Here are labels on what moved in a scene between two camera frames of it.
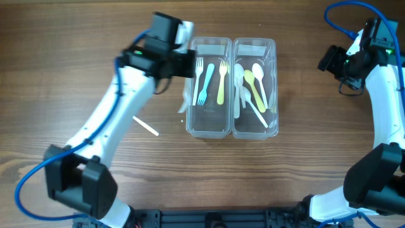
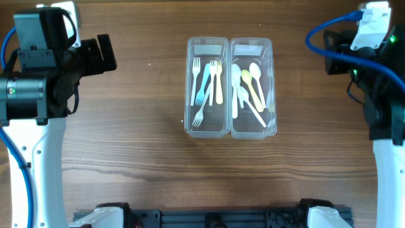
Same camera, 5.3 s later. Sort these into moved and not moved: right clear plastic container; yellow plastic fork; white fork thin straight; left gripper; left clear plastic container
Moved: white fork thin straight; yellow plastic fork; left gripper
Not moved: right clear plastic container; left clear plastic container
